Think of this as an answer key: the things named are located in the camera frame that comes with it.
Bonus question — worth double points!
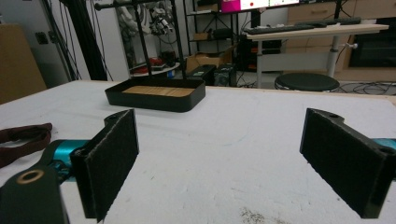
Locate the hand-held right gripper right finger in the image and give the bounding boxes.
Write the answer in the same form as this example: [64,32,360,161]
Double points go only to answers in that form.
[299,107,396,219]

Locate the black round stool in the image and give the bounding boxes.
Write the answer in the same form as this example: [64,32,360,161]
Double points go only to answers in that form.
[274,72,341,92]

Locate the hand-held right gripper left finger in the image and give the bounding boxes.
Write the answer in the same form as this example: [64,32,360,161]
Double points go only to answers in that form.
[69,108,140,223]

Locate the white round table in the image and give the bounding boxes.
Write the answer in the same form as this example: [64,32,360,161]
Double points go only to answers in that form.
[129,62,181,77]

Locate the black floor cables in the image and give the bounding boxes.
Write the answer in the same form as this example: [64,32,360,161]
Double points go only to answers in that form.
[336,80,396,96]

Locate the computer monitor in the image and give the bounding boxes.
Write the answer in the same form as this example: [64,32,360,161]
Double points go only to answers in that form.
[219,0,302,14]

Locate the black stand with wooden tray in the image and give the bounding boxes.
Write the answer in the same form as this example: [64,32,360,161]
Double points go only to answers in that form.
[93,0,206,113]

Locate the dark red fabric band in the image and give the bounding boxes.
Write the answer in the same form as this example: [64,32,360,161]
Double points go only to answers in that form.
[0,122,53,169]

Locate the open cardboard box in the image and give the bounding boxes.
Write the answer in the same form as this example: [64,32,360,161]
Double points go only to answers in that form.
[185,46,236,75]

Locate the black wall socket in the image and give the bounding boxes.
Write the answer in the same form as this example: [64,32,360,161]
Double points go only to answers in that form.
[35,31,50,46]

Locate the black box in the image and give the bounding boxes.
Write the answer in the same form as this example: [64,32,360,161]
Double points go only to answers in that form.
[186,64,218,86]

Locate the black built-in appliance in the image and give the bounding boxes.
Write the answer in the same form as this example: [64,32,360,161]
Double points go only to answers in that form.
[348,17,396,68]

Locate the black metal shelf rack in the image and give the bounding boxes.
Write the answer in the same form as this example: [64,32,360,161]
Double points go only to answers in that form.
[182,0,241,58]

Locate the brown board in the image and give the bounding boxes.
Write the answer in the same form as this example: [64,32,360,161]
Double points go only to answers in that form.
[0,23,48,105]

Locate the black computer case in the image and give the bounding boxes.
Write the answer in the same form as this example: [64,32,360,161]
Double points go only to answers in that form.
[213,63,237,88]

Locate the white desk with wooden top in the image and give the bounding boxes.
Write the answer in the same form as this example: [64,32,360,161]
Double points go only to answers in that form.
[246,23,390,90]

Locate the black keyboard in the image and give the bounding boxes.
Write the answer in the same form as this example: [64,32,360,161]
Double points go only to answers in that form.
[294,17,362,28]
[243,24,316,35]

